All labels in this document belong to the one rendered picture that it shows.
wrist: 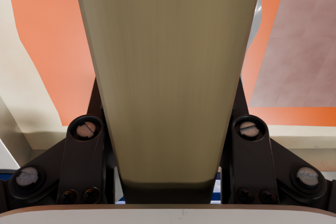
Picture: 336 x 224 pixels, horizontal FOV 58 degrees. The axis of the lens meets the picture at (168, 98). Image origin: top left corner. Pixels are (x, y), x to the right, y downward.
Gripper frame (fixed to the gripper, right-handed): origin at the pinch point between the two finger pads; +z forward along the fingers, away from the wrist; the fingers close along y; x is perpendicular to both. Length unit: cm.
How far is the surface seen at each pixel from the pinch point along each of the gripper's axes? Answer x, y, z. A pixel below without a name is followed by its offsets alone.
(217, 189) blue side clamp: -27.6, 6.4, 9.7
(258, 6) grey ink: -3.9, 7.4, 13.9
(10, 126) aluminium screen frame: -18.5, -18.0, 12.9
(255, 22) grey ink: -5.4, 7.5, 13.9
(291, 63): -10.2, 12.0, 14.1
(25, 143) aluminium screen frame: -23.0, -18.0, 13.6
